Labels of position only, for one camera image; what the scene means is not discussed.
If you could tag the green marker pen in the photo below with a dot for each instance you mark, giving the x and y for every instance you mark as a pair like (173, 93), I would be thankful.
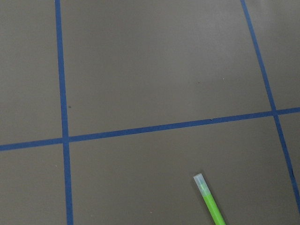
(209, 200)

